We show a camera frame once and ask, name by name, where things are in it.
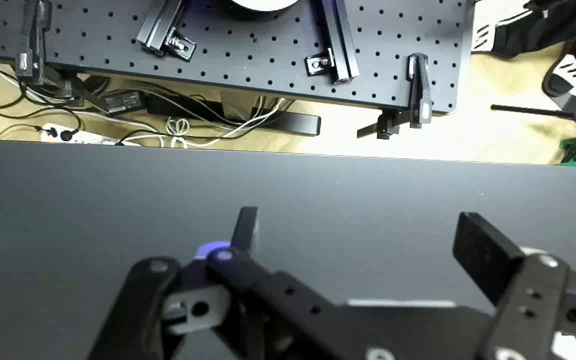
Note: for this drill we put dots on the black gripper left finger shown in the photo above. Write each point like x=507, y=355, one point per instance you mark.
x=281, y=302

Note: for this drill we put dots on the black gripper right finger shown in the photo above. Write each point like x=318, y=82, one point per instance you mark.
x=500, y=267

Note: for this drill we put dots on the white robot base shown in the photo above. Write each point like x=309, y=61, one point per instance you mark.
x=262, y=4

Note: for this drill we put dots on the black tripod leg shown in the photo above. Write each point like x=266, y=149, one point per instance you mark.
x=554, y=112

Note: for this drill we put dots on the black bar clamp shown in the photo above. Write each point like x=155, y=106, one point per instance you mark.
x=418, y=87

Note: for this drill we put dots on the black bag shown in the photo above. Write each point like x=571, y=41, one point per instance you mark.
x=554, y=22

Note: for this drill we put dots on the black perforated breadboard plate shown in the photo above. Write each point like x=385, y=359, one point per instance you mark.
x=249, y=50

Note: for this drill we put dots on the black power adapter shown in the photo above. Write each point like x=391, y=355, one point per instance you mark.
x=122, y=101

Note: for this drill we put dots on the white power strip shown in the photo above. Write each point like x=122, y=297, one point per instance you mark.
x=69, y=132

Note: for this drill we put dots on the long aluminium extrusion rail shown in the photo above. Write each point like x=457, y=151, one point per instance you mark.
x=339, y=41

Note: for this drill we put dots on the short aluminium extrusion rail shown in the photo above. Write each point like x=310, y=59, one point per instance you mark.
x=165, y=31

